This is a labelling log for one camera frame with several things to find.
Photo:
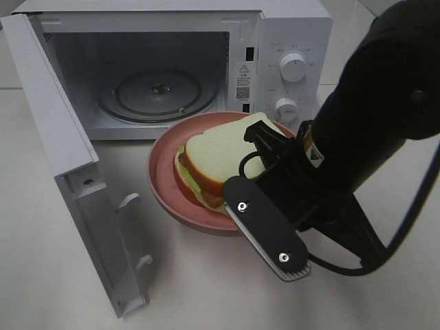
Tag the white lower microwave knob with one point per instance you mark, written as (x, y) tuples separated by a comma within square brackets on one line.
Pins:
[(286, 110)]

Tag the sandwich with white bread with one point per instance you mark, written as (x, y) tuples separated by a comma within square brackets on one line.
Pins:
[(207, 160)]

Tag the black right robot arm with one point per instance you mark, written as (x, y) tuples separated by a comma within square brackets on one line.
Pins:
[(388, 93)]

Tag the pink plate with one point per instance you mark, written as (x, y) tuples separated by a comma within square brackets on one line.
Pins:
[(161, 175)]

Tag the white upper microwave knob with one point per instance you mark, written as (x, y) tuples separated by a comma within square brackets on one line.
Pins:
[(293, 66)]

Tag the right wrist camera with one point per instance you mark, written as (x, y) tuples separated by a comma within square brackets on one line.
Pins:
[(266, 228)]

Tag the glass microwave turntable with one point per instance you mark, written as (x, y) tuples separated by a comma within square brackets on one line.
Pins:
[(159, 95)]

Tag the white microwave door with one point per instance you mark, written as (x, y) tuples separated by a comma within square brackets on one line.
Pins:
[(103, 224)]

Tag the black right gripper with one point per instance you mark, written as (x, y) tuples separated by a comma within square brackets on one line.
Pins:
[(308, 203)]

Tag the white microwave knob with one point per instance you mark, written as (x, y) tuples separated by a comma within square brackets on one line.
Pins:
[(293, 66), (286, 110)]

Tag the white microwave oven body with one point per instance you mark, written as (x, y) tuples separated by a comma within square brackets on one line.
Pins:
[(239, 41)]

